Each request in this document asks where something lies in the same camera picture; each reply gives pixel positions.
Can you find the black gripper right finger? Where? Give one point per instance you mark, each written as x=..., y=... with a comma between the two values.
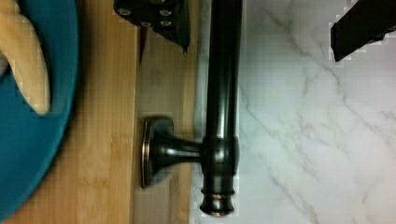
x=368, y=21

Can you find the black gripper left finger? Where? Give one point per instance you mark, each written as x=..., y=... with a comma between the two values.
x=168, y=18

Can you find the wooden drawer box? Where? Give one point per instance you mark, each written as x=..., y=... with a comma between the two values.
x=125, y=74

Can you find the teal blue plate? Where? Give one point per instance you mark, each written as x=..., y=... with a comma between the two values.
x=28, y=141

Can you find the dark bronze drawer handle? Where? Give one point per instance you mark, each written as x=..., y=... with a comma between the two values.
x=218, y=153

